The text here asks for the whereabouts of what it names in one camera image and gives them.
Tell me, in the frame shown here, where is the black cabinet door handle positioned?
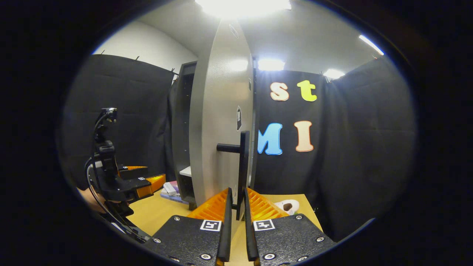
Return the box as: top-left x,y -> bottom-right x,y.
217,130 -> 250,221

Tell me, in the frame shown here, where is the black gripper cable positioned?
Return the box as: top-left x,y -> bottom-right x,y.
85,157 -> 148,242

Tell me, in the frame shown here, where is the narrow ceiling light strip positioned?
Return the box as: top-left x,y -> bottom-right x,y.
358,34 -> 385,56

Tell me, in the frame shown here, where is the dark grey cabinet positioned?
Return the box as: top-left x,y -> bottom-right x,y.
172,61 -> 198,211

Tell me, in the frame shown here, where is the black backdrop cloth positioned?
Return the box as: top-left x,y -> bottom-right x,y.
61,55 -> 418,242

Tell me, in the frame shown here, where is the large ceiling light panel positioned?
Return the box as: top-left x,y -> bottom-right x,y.
195,0 -> 292,19

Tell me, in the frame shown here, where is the pale textured round pot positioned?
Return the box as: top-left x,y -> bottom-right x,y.
275,199 -> 300,216

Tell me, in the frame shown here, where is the grey cabinet door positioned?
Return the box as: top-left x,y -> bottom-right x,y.
189,18 -> 255,207

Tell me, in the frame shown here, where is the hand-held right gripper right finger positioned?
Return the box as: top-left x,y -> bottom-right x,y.
244,187 -> 337,266

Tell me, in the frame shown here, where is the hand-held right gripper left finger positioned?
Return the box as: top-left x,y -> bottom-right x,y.
142,187 -> 233,266

